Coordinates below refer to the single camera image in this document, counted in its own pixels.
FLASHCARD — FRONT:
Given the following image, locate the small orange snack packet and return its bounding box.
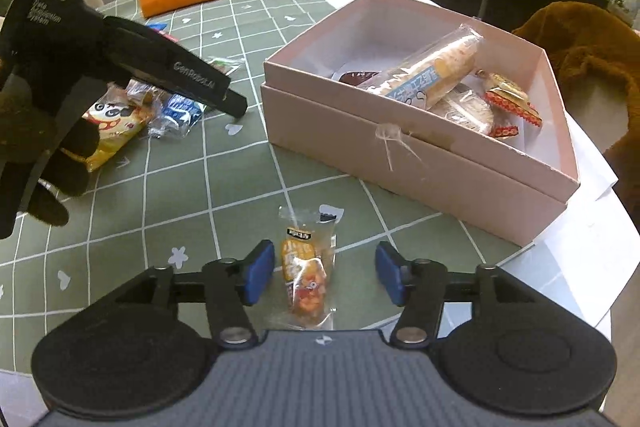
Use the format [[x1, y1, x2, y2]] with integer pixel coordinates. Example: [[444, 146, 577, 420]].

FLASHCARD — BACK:
[[271, 206, 338, 331]]

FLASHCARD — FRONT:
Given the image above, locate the blue cartoon snack packet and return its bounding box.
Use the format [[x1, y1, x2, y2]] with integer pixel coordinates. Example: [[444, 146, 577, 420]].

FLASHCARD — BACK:
[[148, 94, 206, 139]]

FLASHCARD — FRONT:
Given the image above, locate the long bread roll packet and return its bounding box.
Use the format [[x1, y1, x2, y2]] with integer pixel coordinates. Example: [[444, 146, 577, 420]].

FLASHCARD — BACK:
[[358, 25, 484, 109]]

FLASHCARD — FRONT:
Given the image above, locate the dark brown cake packet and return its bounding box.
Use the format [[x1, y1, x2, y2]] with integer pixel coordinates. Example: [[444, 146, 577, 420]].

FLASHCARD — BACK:
[[338, 70, 380, 87]]

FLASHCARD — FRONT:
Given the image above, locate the brown fuzzy blanket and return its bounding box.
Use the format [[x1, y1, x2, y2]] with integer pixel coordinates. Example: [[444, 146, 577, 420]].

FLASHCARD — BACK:
[[513, 1, 639, 223]]

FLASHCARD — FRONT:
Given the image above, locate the clear wrapped biscuit packet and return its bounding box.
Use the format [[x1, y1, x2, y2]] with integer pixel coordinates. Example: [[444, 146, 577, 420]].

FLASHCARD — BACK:
[[430, 83, 494, 135]]

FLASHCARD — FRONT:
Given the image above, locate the green grid tablecloth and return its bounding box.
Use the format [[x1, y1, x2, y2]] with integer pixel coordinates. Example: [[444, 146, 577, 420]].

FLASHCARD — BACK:
[[1, 0, 518, 374]]

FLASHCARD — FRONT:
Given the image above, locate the yellow rice cracker packet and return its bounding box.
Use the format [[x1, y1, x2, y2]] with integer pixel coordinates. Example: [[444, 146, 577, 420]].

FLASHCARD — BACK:
[[475, 69, 544, 140]]

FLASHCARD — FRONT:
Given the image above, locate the pink cardboard box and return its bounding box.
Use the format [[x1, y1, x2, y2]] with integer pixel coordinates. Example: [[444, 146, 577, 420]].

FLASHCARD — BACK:
[[262, 0, 579, 245]]

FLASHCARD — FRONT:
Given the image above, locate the black gloved left hand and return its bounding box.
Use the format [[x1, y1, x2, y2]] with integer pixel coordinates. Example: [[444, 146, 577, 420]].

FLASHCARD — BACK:
[[0, 56, 101, 228]]

